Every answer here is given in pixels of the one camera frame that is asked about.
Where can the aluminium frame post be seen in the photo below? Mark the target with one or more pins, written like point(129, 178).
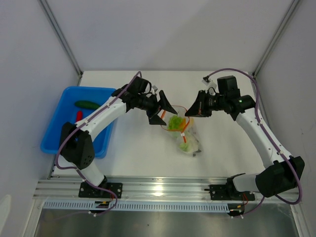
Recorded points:
point(44, 4)
point(284, 23)

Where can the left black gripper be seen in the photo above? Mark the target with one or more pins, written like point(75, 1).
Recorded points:
point(162, 103)

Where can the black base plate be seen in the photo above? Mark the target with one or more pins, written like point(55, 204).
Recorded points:
point(87, 191)
point(228, 192)

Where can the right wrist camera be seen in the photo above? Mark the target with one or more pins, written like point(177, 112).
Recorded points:
point(210, 85)

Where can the blue plastic bin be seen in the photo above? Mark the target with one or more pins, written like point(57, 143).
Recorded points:
point(66, 111)

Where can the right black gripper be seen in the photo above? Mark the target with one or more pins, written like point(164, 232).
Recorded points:
point(198, 108)

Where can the yellow mango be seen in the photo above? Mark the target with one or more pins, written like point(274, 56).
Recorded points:
point(186, 123)

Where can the white green cauliflower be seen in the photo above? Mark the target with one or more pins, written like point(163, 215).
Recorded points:
point(188, 143)

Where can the green cucumber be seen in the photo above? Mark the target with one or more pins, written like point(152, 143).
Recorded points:
point(87, 105)

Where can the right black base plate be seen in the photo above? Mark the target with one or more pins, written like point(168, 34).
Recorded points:
point(228, 192)

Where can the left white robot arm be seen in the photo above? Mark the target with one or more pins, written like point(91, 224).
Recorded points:
point(76, 140)

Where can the right aluminium frame post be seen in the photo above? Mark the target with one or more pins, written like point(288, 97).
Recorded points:
point(284, 23)

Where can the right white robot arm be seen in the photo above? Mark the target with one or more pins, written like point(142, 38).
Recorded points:
point(282, 170)

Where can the aluminium mounting rail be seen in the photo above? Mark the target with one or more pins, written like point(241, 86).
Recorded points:
point(161, 189)

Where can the green lettuce piece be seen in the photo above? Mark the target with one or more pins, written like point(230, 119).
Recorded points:
point(175, 122)

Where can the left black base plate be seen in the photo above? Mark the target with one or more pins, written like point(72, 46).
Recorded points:
point(87, 191)

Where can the left aluminium frame post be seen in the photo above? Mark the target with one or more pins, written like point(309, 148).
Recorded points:
point(44, 4)

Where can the clear zip top bag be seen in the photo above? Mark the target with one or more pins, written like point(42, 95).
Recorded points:
point(176, 133)

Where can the red chili pepper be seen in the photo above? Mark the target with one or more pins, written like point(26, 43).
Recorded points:
point(79, 116)

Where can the white slotted cable duct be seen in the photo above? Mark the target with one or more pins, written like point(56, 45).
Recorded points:
point(207, 207)

